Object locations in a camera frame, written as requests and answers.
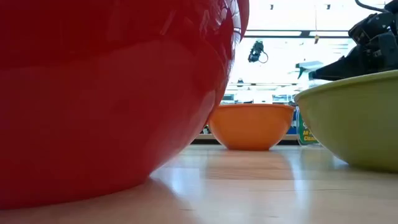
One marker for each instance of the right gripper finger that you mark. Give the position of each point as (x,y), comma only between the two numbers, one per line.
(342,71)

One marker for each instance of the green bowl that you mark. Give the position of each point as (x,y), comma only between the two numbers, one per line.
(357,124)

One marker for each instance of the orange bowl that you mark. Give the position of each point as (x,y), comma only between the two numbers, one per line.
(250,127)

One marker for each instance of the stacked red orange green bowls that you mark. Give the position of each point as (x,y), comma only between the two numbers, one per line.
(93,109)

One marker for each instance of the dark ceiling beam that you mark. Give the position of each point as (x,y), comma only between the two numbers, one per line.
(280,36)

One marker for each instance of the spray cleaner bottle green label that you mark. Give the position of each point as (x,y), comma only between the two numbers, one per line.
(306,135)

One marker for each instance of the black hanging camera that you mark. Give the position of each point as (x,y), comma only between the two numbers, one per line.
(256,51)

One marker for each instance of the black aluminium table frame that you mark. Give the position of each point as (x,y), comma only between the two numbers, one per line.
(202,142)

